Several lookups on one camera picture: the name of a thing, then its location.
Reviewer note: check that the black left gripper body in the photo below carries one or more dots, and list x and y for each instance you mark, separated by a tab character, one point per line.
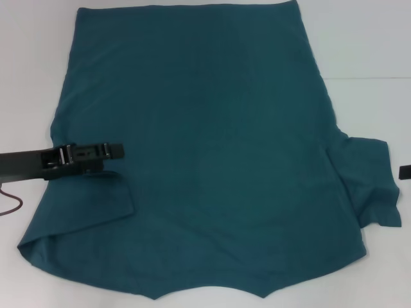
22	163

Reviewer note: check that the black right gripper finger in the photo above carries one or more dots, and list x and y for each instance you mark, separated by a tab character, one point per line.
405	172

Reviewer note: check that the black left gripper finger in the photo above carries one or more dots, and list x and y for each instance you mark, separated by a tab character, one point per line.
93	151
77	168

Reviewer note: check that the teal blue t-shirt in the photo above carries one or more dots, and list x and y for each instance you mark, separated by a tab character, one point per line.
205	144

